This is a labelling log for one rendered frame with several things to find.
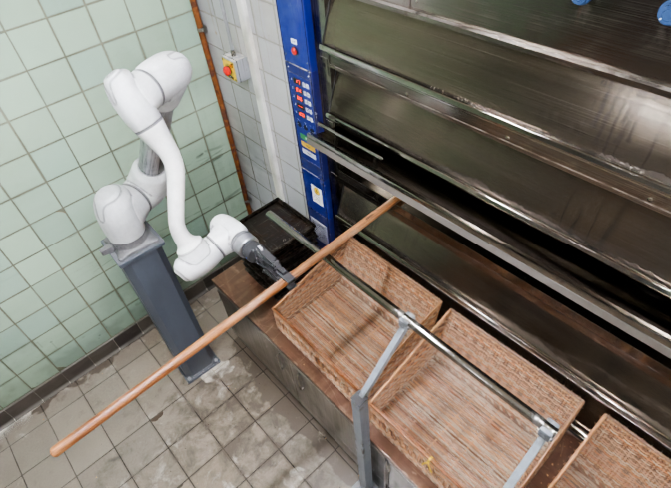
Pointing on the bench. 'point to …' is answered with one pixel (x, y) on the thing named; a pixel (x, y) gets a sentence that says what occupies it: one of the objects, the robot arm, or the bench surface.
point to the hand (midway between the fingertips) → (286, 278)
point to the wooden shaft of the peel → (212, 334)
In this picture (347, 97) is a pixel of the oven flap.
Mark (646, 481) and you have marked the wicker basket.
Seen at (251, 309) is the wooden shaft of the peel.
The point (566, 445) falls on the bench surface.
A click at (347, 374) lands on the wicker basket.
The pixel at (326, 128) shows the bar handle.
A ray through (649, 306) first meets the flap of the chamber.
